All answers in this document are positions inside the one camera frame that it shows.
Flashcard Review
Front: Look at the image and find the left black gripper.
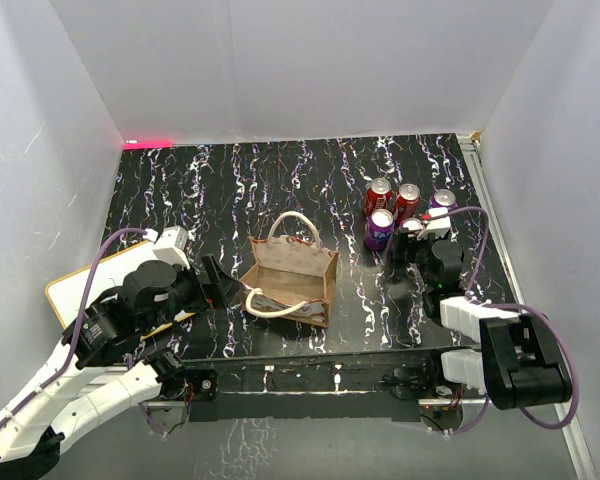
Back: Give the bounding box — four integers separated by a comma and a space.
141, 252, 243, 334

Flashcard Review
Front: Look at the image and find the purple Fanta can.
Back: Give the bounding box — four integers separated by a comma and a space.
364, 209, 394, 251
428, 189, 457, 211
398, 218, 424, 237

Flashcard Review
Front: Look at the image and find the red Coca-Cola can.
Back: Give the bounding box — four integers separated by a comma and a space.
363, 177, 392, 217
393, 183, 421, 226

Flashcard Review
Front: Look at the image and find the burlap canvas tote bag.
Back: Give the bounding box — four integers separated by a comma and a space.
240, 211, 340, 328

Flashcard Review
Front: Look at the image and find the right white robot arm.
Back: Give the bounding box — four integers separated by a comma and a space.
391, 228, 576, 410

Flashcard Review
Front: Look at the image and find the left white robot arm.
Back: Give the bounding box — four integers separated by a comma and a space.
0, 255, 241, 479

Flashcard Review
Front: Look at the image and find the yellow-framed whiteboard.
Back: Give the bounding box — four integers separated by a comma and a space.
44, 238, 196, 331

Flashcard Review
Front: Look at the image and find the pink tape strip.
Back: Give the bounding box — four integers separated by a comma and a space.
124, 140, 173, 150

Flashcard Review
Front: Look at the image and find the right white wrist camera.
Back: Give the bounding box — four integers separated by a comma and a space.
418, 207, 451, 240

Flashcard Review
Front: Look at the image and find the aluminium frame rail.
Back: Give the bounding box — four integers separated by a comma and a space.
456, 134, 598, 479

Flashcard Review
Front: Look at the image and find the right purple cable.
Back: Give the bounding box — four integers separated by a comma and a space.
429, 205, 580, 434

